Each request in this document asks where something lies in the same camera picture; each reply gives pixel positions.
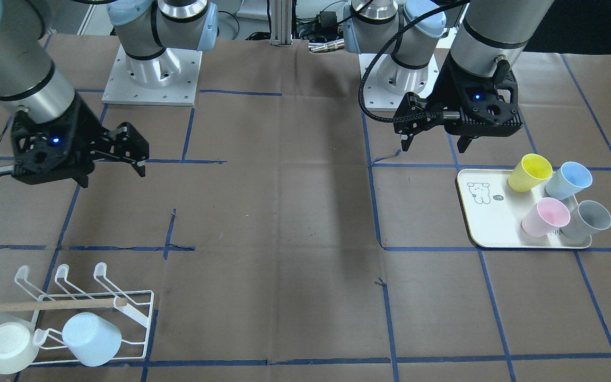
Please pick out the pink plastic cup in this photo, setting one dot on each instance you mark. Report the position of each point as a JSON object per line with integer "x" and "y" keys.
{"x": 548, "y": 215}

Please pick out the grey plastic cup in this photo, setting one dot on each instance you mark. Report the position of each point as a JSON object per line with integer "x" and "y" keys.
{"x": 588, "y": 218}

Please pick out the white wire cup rack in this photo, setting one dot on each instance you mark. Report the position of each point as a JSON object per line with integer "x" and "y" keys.
{"x": 45, "y": 314}

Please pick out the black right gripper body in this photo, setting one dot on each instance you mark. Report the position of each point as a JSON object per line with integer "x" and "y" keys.
{"x": 84, "y": 129}

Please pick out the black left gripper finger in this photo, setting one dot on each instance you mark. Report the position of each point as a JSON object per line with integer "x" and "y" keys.
{"x": 407, "y": 132}
{"x": 463, "y": 143}

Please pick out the aluminium frame post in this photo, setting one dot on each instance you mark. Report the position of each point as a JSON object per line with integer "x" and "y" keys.
{"x": 281, "y": 17}

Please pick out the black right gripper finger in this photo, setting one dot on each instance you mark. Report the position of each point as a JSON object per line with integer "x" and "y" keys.
{"x": 82, "y": 180}
{"x": 140, "y": 168}

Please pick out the cream plastic tray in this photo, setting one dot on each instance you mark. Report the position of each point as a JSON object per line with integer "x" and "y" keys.
{"x": 494, "y": 212}

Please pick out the pale green white cup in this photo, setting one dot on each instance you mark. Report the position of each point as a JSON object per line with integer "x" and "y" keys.
{"x": 17, "y": 350}

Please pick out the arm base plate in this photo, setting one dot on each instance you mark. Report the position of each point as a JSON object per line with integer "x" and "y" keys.
{"x": 387, "y": 83}
{"x": 168, "y": 80}

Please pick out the yellow plastic cup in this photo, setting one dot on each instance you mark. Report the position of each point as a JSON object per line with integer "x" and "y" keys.
{"x": 531, "y": 171}

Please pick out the light blue plastic cup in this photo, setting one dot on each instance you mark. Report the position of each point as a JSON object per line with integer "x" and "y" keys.
{"x": 91, "y": 339}

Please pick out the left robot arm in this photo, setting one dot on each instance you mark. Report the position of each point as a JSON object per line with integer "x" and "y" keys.
{"x": 442, "y": 63}

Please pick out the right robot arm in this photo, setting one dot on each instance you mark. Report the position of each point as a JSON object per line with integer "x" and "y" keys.
{"x": 30, "y": 78}

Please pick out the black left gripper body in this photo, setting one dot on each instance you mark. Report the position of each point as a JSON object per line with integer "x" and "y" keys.
{"x": 450, "y": 87}

